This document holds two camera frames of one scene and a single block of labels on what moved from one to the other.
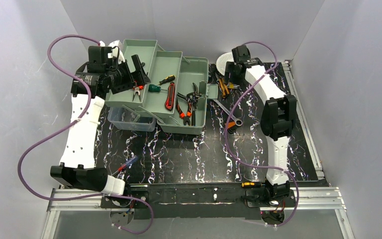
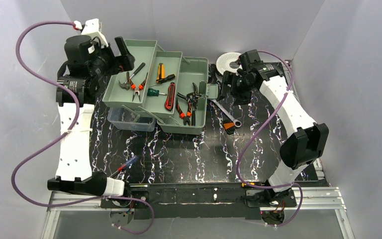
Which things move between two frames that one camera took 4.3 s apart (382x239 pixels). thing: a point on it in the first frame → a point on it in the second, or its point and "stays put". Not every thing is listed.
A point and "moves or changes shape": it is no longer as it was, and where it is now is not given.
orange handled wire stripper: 137,90 stays put
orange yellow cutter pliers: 224,87 moves or changes shape
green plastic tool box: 176,95 stays put
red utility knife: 169,101 stays put
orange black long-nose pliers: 186,118 stays put
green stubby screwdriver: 153,88 moves or changes shape
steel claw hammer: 193,113 stays put
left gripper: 133,76 → 119,57
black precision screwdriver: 168,79 stays put
